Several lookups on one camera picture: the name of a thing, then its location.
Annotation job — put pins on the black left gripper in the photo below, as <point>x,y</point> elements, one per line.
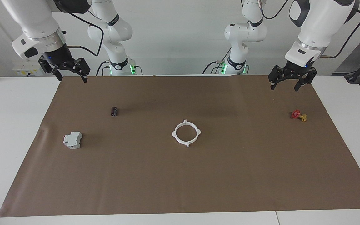
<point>295,71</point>

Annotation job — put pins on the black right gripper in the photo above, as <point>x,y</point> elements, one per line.
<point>57,57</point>

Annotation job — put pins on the black cylindrical capacitor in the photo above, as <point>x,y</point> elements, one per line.
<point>114,111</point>

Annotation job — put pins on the grey circuit breaker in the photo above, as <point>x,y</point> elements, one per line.
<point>72,140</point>

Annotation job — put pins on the brown paper mat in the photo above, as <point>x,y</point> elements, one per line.
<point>180,181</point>

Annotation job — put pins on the white wall socket box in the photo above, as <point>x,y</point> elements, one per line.
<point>27,69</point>

